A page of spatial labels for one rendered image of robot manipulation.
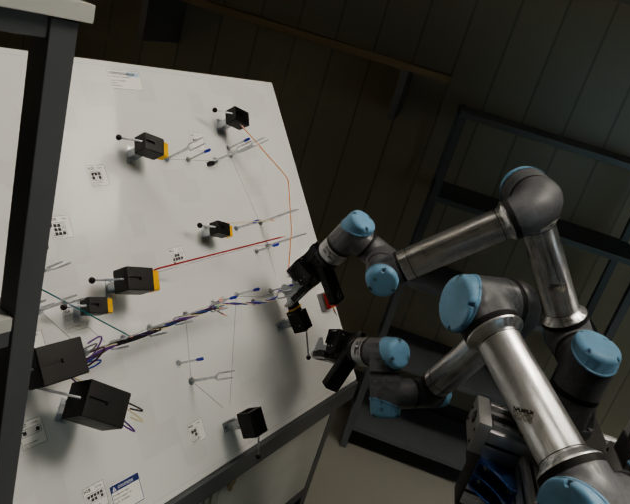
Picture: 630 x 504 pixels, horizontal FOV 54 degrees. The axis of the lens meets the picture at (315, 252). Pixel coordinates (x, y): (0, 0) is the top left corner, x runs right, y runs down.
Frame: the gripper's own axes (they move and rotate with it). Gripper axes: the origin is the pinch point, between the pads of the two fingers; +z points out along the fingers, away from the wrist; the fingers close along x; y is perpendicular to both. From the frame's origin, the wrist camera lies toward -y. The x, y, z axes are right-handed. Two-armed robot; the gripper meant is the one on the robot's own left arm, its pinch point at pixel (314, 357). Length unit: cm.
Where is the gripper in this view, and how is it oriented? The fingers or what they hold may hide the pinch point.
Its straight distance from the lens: 177.7
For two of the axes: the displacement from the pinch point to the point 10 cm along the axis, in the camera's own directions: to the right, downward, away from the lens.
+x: -7.8, -3.9, -5.0
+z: -5.7, 1.1, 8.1
